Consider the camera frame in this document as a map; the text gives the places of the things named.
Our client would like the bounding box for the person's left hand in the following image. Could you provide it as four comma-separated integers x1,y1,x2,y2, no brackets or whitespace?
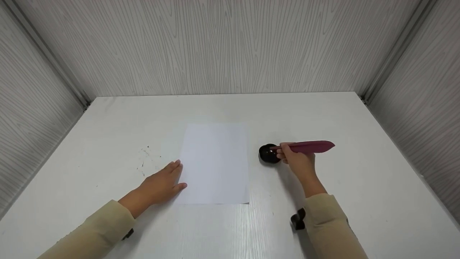
138,159,188,207

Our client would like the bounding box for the person's right hand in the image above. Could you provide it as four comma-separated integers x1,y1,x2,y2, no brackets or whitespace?
276,142,317,182

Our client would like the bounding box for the dark red feather quill pen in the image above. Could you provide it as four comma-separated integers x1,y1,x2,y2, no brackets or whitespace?
270,140,336,154

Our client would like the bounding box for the person's right forearm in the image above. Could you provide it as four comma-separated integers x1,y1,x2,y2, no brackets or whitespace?
303,176,369,259

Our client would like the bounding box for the person's left forearm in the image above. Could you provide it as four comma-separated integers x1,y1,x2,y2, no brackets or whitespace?
36,187,153,259

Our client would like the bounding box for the black round ink pot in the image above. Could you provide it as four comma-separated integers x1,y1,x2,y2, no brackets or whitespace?
258,144,282,164

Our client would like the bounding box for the white paper sheet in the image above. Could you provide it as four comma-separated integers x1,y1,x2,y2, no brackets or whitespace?
175,122,250,205

